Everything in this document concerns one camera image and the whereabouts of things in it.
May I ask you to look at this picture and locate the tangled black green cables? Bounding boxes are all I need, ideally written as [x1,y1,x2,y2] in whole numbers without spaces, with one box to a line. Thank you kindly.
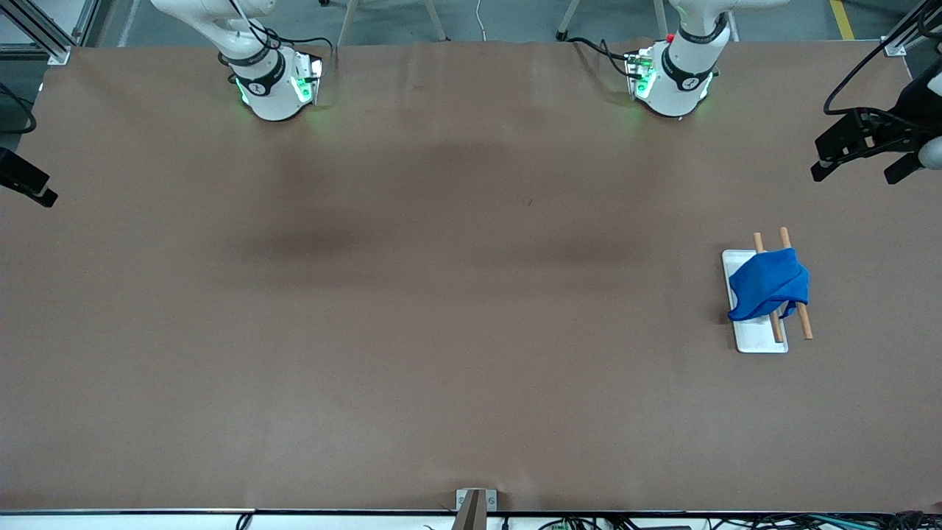
[537,510,942,530]

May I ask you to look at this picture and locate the white towel rack wooden rods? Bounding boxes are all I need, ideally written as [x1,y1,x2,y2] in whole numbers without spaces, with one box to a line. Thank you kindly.
[721,227,815,355]

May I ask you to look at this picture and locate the black right arm base cable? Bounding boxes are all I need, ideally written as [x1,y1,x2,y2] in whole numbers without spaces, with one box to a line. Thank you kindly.
[254,26,336,74]

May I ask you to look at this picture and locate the grey metal camera mount bracket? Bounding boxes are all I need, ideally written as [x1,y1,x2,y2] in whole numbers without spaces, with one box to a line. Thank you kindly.
[455,489,498,530]

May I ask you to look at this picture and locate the black arm base cable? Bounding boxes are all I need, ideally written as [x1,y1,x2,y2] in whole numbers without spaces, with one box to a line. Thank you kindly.
[254,26,336,74]
[567,37,641,78]

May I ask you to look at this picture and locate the blue microfibre towel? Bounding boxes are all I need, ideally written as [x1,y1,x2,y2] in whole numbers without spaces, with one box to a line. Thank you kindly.
[727,247,810,323]

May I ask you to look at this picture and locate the aluminium frame profile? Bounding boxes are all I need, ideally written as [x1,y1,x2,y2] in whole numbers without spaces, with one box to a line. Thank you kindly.
[0,0,72,66]
[882,0,942,57]

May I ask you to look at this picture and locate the black left arm base cable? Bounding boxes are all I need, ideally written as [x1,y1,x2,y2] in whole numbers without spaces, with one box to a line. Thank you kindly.
[567,37,641,78]

